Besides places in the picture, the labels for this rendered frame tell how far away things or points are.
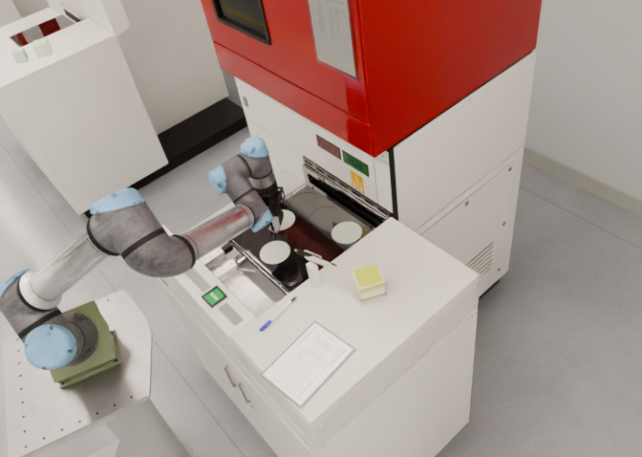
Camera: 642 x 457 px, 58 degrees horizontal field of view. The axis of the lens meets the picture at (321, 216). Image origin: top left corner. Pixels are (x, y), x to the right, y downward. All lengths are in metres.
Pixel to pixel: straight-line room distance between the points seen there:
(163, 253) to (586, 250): 2.23
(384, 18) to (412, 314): 0.76
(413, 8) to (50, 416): 1.49
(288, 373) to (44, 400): 0.77
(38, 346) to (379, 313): 0.88
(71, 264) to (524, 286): 2.06
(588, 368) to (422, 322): 1.25
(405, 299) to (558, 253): 1.56
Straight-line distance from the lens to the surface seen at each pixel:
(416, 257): 1.71
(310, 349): 1.54
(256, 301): 1.78
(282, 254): 1.86
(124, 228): 1.38
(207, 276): 1.79
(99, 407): 1.84
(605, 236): 3.19
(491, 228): 2.45
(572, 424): 2.56
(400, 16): 1.51
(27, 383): 2.01
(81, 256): 1.50
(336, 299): 1.63
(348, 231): 1.88
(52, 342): 1.65
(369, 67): 1.48
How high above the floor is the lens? 2.25
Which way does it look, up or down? 44 degrees down
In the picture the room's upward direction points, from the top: 11 degrees counter-clockwise
